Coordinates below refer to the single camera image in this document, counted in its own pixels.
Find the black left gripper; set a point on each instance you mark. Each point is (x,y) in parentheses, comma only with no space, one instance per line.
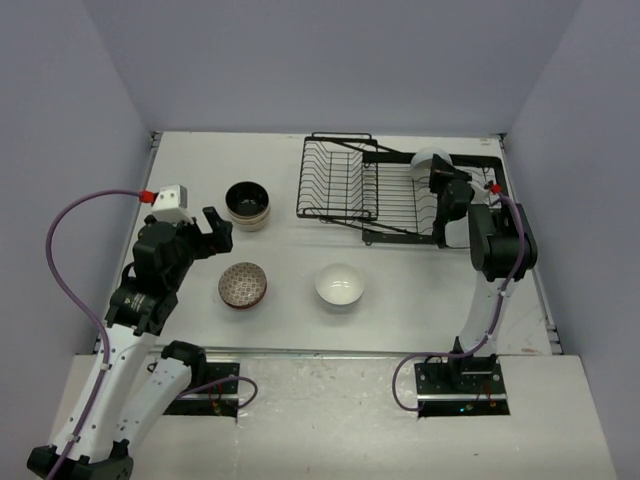
(209,243)

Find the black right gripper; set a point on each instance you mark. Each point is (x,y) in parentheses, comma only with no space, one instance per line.
(441,172)

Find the white bowl back row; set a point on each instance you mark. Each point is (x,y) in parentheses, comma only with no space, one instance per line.
(421,162)

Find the white bowl row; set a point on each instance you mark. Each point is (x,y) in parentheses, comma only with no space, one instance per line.
(421,162)
(340,286)

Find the beige bowl back row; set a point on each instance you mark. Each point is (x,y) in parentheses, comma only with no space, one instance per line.
(247,199)

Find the beige bowl row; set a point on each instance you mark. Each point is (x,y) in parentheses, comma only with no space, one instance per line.
(251,227)
(247,199)
(250,221)

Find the brown patterned ceramic bowl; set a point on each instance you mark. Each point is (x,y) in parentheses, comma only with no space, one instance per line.
(242,285)

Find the beige bowl front row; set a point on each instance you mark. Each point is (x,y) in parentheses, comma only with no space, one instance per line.
(251,227)

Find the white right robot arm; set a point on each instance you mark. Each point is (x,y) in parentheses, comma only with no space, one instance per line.
(502,249)

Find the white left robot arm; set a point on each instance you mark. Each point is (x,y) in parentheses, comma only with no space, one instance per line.
(107,425)

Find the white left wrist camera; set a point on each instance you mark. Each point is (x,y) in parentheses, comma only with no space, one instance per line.
(170,205)

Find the black wire dish rack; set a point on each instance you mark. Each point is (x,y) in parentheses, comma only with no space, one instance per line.
(354,181)

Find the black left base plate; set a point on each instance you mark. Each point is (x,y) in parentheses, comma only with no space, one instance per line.
(215,401)

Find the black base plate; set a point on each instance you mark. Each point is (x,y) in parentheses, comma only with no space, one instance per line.
(215,401)
(468,387)

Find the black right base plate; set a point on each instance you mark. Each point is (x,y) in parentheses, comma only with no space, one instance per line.
(468,387)

